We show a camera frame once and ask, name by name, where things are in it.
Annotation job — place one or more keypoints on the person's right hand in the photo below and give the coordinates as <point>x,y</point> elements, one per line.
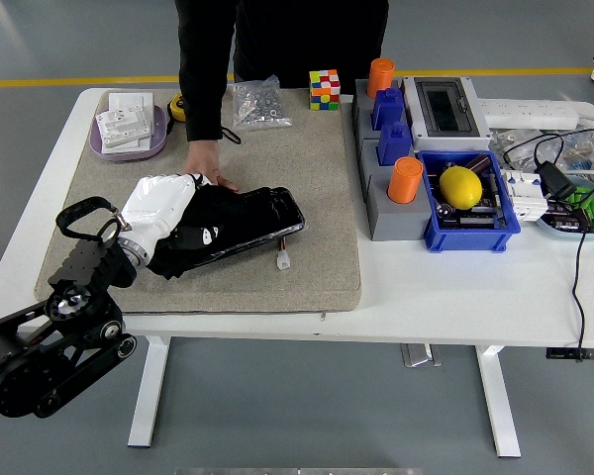
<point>203,158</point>

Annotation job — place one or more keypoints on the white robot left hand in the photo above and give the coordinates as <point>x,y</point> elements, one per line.
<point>153,203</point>

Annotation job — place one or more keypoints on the black rag with red patch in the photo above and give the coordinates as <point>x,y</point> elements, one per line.
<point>173,262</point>

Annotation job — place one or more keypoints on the person's right forearm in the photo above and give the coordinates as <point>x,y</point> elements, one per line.
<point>203,109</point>

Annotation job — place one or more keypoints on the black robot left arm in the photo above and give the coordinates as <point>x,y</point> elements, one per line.
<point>54,366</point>

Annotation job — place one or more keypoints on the purple tray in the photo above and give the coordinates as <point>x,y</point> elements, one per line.
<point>156,143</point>

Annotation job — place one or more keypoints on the yellow tape measure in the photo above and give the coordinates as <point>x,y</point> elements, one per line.
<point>177,106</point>

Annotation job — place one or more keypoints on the grey-brown mat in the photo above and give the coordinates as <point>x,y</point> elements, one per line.
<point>277,163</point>

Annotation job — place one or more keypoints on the clear bag of screws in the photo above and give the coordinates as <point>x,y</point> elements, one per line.
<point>257,106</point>

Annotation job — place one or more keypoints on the colourful puzzle cube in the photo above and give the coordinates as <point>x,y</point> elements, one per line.
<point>324,91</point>

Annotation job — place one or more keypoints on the person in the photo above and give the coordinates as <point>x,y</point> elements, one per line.
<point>302,39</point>

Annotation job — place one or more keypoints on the blue block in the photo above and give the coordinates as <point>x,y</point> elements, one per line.
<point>395,146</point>
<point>388,109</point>

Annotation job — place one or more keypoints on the white table leg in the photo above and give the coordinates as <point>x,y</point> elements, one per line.
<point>148,396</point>
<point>500,406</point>

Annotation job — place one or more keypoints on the orange cylinder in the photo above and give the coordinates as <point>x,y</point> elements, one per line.
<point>381,76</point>
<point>405,180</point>

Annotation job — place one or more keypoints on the white electrical distribution box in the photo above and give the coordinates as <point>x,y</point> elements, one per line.
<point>445,106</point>

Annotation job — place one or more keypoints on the yellow lemon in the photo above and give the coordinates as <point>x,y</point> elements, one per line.
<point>460,187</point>

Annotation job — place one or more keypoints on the brown cylindrical capacitor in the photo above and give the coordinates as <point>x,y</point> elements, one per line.
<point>477,163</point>

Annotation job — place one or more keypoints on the blue plastic bin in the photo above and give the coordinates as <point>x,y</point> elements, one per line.
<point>465,240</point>

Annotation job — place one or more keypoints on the metal floor socket plate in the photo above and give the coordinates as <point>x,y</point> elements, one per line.
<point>420,355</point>

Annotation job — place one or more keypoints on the clear bag of small parts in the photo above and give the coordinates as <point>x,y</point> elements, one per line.
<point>520,143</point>

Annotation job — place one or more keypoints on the white circuit breaker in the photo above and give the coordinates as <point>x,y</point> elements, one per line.
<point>524,195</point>

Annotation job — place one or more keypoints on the white power strip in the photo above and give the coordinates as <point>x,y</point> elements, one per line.
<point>529,114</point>

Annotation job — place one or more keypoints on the brown terminal strip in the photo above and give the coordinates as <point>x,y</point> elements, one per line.
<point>566,220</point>

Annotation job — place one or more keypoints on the light blue dish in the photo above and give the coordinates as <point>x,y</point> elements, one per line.
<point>574,235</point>

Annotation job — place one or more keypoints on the green terminal blocks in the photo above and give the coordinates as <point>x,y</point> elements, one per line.
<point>586,205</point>

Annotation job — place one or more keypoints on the black strip under table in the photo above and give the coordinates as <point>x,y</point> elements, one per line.
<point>559,354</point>

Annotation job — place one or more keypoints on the white wall switch plate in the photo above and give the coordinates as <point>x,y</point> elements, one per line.
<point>124,126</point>
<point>131,101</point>
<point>128,146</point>

